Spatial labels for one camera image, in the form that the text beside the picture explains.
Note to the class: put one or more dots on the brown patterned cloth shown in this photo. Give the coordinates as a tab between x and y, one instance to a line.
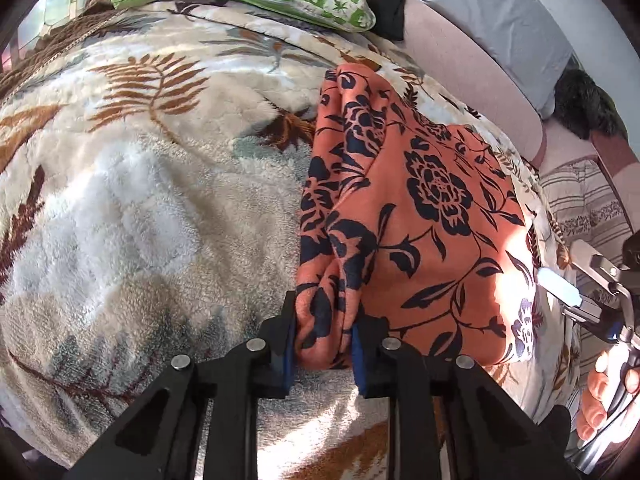
55	45

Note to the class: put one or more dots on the person's right hand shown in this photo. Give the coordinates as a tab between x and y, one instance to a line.
592	395

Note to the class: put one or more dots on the pink sofa cushion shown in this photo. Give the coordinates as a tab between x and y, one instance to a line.
622	180

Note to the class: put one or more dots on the grey pillow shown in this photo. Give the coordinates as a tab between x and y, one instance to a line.
500	15

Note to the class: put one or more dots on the black cloth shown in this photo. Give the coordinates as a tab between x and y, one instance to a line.
390	0

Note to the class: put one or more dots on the dark furry cushion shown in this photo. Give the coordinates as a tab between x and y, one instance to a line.
590	105

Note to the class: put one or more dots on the orange floral cloth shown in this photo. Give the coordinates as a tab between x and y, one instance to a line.
425	210

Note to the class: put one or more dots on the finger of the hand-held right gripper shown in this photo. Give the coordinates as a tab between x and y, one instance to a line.
560	285
597	260

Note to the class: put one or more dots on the leaf print fleece blanket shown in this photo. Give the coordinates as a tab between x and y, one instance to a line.
150	200

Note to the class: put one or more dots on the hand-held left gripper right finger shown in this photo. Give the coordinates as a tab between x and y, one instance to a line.
357	365

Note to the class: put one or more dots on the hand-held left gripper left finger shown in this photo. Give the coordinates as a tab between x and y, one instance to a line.
287	360

